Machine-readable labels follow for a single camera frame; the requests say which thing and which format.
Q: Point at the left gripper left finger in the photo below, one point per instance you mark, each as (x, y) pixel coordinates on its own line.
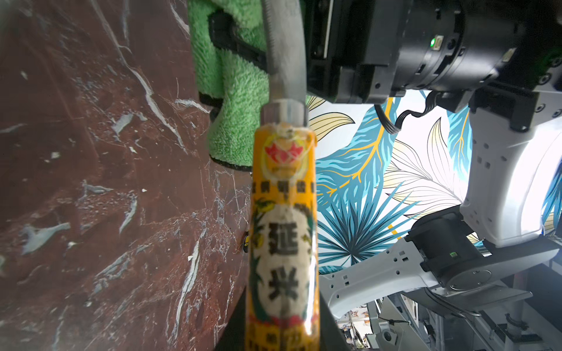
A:
(233, 336)

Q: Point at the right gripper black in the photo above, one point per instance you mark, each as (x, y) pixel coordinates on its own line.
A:
(352, 47)

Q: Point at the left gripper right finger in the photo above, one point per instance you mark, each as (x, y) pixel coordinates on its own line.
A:
(331, 337)

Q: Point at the green rag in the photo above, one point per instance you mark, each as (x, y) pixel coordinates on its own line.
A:
(232, 85)

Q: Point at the sickle labelled handle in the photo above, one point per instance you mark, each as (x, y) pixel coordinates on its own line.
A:
(282, 298)

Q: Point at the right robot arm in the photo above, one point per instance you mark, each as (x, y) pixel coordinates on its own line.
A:
(485, 54)

